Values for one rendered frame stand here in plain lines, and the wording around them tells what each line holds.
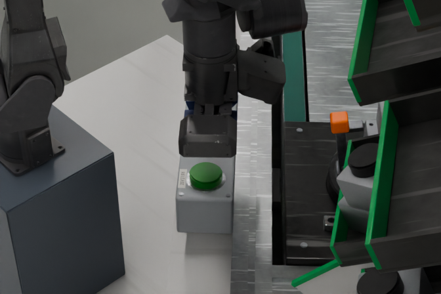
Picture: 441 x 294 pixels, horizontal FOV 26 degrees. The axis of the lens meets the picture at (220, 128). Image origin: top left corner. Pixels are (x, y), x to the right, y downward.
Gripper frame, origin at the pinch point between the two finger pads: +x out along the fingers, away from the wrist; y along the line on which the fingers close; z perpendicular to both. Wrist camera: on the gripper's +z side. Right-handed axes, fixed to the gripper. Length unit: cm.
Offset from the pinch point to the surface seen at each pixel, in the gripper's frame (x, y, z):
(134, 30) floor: 104, 175, -35
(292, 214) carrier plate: 6.8, -7.1, 9.4
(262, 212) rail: 7.7, -5.8, 6.0
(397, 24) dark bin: -32.1, -26.1, 15.4
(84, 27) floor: 104, 176, -52
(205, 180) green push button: 6.5, -1.9, -0.8
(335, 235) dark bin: -17.3, -33.3, 11.4
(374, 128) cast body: -1.5, -1.4, 18.6
